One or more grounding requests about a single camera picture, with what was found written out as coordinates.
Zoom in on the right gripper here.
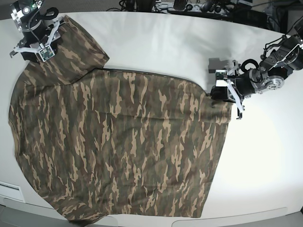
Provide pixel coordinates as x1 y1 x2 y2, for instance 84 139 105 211
9 14 64 61

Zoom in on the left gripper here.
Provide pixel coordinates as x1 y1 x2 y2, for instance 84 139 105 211
208 58 262 102

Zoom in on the camouflage T-shirt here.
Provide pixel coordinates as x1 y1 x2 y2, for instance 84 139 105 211
9 16 232 227

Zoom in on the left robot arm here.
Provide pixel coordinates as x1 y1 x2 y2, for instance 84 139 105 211
210 18 303 103

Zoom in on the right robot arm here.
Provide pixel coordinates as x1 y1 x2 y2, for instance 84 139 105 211
9 0 64 63

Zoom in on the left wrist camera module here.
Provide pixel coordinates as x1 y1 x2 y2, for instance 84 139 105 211
215 70 227 87

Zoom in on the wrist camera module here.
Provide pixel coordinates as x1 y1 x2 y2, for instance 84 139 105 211
215 70 227 87
38 45 55 62

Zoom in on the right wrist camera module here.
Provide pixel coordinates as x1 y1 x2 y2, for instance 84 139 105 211
38 45 55 62

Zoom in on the background cables and equipment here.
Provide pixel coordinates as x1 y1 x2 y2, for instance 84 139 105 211
112 0 303 34

